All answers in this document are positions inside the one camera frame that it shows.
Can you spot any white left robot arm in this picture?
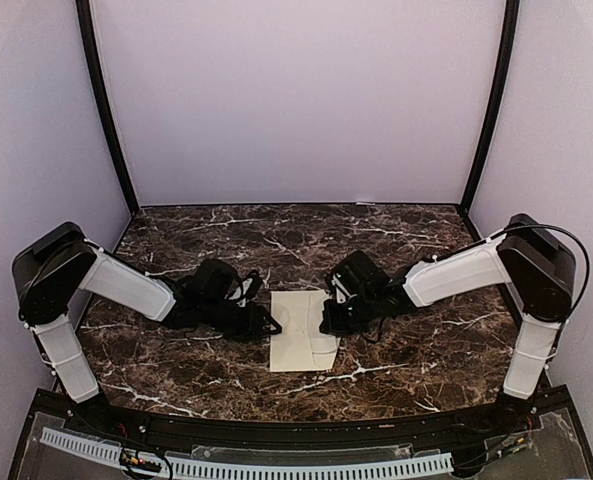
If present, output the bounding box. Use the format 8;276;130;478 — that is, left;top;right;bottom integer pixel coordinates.
12;222;282;436

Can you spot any black left frame post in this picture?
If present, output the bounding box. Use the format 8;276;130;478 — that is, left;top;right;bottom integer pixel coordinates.
75;0;140;216

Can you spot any black right frame post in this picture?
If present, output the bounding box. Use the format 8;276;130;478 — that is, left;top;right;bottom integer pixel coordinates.
459;0;520;216

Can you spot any black front rail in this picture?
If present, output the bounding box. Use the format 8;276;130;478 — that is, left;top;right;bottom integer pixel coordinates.
35;394;567;451

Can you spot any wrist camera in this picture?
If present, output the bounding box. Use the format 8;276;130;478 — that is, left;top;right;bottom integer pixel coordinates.
325;273;352;304
227;270;263;307

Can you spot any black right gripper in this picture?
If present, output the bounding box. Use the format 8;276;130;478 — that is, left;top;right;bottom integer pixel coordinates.
319;290;379;336

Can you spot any cream paper envelope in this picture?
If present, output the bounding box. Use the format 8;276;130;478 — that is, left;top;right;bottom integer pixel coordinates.
270;290;340;372

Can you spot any white slotted cable duct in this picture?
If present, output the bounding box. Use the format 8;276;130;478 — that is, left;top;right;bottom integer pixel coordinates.
40;427;453;479

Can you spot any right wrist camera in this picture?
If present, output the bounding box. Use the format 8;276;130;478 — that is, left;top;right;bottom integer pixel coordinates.
325;273;352;304

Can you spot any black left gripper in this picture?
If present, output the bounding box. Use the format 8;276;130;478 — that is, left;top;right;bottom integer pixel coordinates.
200;298;282;342

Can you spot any black frame post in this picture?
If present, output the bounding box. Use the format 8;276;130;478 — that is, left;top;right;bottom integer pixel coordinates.
459;0;520;216
75;0;140;216

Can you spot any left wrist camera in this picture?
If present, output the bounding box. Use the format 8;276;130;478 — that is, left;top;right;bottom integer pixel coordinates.
227;270;263;307

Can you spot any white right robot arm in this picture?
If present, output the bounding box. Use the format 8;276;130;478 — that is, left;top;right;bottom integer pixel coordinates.
319;213;587;434

